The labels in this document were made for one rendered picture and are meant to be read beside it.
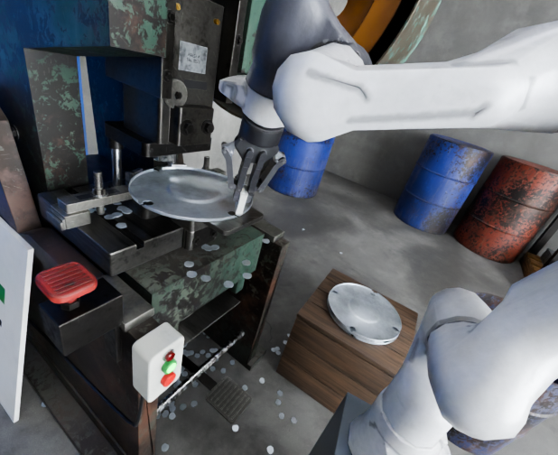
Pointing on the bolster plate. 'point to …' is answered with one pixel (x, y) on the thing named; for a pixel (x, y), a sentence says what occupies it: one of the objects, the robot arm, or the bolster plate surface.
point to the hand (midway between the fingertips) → (241, 199)
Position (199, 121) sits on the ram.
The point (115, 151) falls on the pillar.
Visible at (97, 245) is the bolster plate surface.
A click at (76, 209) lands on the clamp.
